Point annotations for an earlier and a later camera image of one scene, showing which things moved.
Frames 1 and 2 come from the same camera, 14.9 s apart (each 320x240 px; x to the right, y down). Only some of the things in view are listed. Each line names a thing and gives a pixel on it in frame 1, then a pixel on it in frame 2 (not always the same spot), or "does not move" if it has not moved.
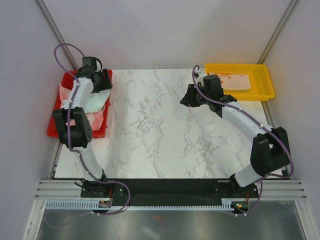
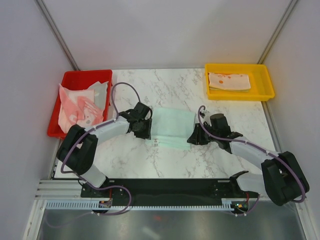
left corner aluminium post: [41, 5] does not move
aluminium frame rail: [70, 189] does not move
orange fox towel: [239, 82] does not move
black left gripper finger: [106, 83] -> [149, 124]
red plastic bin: [67, 79] does not move
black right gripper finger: [190, 99] -> [199, 136]
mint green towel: [96, 101] -> [173, 128]
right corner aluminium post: [275, 34] does not move
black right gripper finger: [196, 102] -> [203, 140]
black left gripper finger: [97, 88] -> [141, 134]
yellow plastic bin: [261, 88] does not move
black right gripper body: [203, 98] -> [208, 127]
